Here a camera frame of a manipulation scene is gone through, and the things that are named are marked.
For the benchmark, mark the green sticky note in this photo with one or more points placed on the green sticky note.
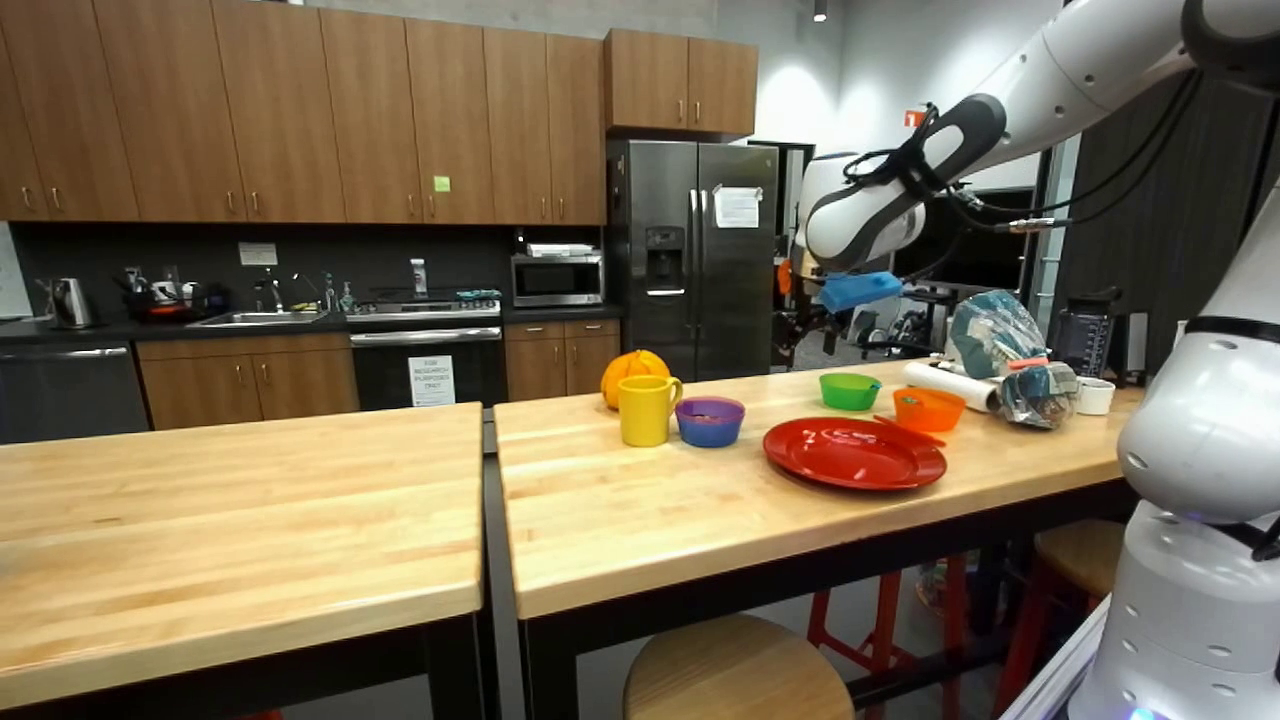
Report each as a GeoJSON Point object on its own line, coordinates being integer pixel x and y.
{"type": "Point", "coordinates": [442, 186]}

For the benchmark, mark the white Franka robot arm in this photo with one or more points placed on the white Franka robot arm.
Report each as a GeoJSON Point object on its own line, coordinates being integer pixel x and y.
{"type": "Point", "coordinates": [1200, 426]}

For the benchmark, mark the wooden cabinets above refrigerator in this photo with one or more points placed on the wooden cabinets above refrigerator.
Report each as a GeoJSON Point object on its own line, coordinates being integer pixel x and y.
{"type": "Point", "coordinates": [683, 81]}

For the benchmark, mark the plastic bag of bread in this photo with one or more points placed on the plastic bag of bread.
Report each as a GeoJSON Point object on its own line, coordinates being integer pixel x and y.
{"type": "Point", "coordinates": [1007, 344]}

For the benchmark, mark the white printed bowl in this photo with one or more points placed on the white printed bowl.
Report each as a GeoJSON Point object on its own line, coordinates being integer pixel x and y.
{"type": "Point", "coordinates": [1092, 399]}

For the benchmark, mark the silver kettle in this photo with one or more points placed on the silver kettle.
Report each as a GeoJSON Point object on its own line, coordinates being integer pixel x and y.
{"type": "Point", "coordinates": [71, 306]}

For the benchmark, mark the white wall outlet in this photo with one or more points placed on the white wall outlet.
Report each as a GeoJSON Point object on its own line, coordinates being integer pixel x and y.
{"type": "Point", "coordinates": [256, 255]}

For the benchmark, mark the white paper sheet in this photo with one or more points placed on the white paper sheet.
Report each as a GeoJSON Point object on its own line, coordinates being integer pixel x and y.
{"type": "Point", "coordinates": [428, 380]}
{"type": "Point", "coordinates": [736, 204]}

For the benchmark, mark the round wooden stool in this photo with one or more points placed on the round wooden stool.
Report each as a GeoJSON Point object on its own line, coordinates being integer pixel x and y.
{"type": "Point", "coordinates": [1075, 562]}
{"type": "Point", "coordinates": [734, 674]}

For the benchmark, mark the yellow mug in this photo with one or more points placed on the yellow mug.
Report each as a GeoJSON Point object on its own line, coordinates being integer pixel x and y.
{"type": "Point", "coordinates": [646, 414]}

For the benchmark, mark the black dishwasher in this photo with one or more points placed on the black dishwasher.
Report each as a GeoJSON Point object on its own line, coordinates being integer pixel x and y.
{"type": "Point", "coordinates": [72, 394]}

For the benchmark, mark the clear soap bottle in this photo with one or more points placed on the clear soap bottle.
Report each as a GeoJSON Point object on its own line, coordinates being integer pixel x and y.
{"type": "Point", "coordinates": [422, 277]}

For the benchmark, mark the green bowl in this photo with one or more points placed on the green bowl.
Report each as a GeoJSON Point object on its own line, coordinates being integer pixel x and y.
{"type": "Point", "coordinates": [851, 394]}

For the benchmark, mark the dark transparent water bottle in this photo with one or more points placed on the dark transparent water bottle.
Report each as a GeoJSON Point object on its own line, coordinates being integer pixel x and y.
{"type": "Point", "coordinates": [1091, 342]}

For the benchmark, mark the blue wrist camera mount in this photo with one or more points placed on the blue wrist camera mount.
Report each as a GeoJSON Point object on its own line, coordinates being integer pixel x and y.
{"type": "Point", "coordinates": [862, 288]}

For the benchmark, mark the red plate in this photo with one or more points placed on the red plate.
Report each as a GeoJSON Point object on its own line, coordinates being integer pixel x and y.
{"type": "Point", "coordinates": [854, 452]}

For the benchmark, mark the purple bowl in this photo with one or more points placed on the purple bowl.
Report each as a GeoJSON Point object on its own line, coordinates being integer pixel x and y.
{"type": "Point", "coordinates": [710, 426]}

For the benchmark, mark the orange pumpkin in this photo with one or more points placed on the orange pumpkin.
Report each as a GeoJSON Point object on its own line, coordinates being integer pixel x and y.
{"type": "Point", "coordinates": [624, 366]}

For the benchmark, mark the white paper towel roll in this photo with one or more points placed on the white paper towel roll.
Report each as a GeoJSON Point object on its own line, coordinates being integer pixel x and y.
{"type": "Point", "coordinates": [948, 387]}

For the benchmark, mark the wide wooden base cabinet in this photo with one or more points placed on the wide wooden base cabinet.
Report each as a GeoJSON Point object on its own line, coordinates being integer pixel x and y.
{"type": "Point", "coordinates": [247, 380]}

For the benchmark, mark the long wooden wall cabinets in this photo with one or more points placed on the long wooden wall cabinets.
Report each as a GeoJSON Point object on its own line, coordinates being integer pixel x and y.
{"type": "Point", "coordinates": [304, 120]}

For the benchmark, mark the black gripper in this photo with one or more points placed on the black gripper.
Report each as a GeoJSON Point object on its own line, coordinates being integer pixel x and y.
{"type": "Point", "coordinates": [866, 330]}

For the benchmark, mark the silver microwave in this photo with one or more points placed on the silver microwave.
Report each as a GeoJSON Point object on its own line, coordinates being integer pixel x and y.
{"type": "Point", "coordinates": [555, 280]}

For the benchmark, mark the narrow wooden base cabinet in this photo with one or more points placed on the narrow wooden base cabinet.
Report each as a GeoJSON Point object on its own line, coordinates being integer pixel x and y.
{"type": "Point", "coordinates": [562, 359]}

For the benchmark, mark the stainless steel refrigerator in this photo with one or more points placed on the stainless steel refrigerator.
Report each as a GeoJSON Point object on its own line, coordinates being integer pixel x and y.
{"type": "Point", "coordinates": [692, 267]}

